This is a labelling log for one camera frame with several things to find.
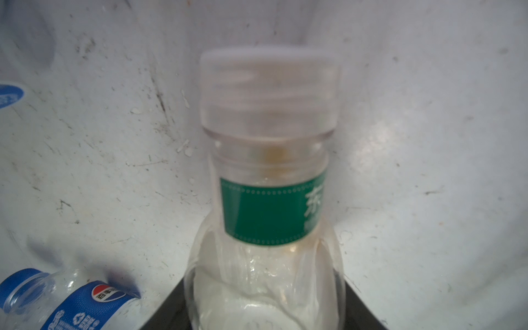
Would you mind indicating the green white label bottle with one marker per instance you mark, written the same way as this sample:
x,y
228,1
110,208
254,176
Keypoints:
x,y
265,257

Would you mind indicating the small blue label bottle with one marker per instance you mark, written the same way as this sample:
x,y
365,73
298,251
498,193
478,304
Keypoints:
x,y
32,299

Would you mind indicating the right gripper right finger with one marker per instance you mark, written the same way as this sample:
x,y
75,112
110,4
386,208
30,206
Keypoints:
x,y
357,314

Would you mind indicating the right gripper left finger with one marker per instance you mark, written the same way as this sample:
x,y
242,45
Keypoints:
x,y
172,314

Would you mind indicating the blue label bottle right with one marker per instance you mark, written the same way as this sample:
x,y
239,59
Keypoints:
x,y
10,95

